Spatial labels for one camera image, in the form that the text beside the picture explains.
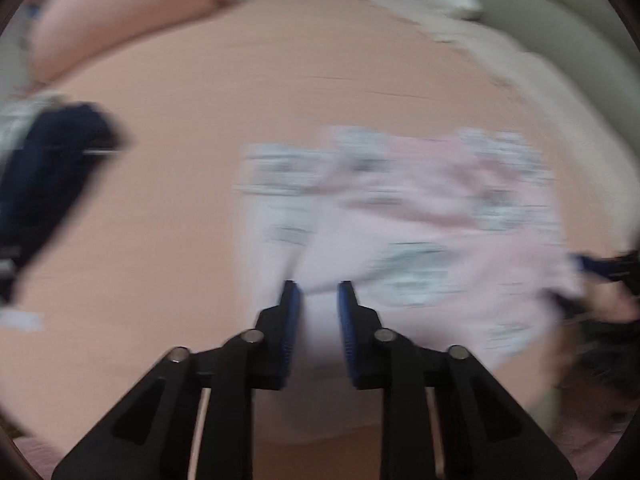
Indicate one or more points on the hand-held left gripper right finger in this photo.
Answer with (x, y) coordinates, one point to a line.
(346, 335)

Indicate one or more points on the pink bed sheet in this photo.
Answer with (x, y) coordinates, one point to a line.
(200, 110)

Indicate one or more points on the navy blue garment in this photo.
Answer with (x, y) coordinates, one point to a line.
(45, 185)

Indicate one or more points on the beige padded headboard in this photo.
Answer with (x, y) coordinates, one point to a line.
(575, 60)

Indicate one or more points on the navy and white clothes pile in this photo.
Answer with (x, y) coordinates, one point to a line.
(15, 120)

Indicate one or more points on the pink printed pajama garment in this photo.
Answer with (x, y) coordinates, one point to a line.
(425, 210)

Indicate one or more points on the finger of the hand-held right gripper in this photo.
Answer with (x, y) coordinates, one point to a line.
(570, 305)
(607, 266)

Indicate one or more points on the long pink pillow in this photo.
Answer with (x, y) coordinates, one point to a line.
(125, 10)

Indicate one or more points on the white plush toy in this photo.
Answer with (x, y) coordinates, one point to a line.
(450, 0)

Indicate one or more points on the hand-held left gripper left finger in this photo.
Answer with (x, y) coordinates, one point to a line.
(291, 330)

